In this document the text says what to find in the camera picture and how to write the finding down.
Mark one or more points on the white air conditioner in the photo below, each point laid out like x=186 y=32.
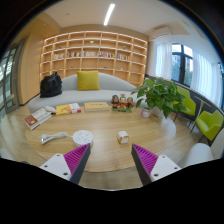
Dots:
x=161 y=32

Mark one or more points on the white cube charger gold trim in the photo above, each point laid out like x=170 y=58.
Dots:
x=123 y=137

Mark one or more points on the white book red spine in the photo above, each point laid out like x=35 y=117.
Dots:
x=75 y=107

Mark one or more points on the round white power strip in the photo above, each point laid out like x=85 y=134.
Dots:
x=82 y=137

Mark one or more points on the yellow cushion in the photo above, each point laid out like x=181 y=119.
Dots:
x=88 y=80

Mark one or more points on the long ceiling light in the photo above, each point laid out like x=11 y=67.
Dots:
x=109 y=14

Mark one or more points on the small patterned pouch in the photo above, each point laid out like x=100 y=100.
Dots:
x=50 y=109

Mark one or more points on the green chair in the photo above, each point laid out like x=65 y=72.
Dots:
x=210 y=125
x=189 y=103

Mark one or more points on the glass door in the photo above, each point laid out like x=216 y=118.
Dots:
x=10 y=80

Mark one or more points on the white sheer curtain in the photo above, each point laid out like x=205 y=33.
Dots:
x=205 y=76
x=163 y=61

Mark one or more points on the green potted plant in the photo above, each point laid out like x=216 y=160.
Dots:
x=160 y=95

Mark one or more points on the wooden wall shelf unit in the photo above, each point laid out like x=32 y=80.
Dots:
x=93 y=50

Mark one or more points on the dark framed window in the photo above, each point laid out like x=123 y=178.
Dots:
x=182 y=63

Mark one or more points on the black bag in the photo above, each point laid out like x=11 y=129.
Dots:
x=50 y=85

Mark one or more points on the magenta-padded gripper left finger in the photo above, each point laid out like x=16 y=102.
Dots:
x=75 y=160

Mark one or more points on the grey curved sofa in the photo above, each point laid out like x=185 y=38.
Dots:
x=110 y=90

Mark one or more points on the small pink white cup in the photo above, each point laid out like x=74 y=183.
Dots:
x=146 y=112

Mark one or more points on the red and white book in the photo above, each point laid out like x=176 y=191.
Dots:
x=37 y=119

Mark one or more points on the colourful three-figure figurine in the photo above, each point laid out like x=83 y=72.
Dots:
x=122 y=103

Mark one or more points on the thick yellow book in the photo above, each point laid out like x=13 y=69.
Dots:
x=96 y=106

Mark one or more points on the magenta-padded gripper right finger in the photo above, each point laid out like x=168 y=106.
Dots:
x=146 y=160

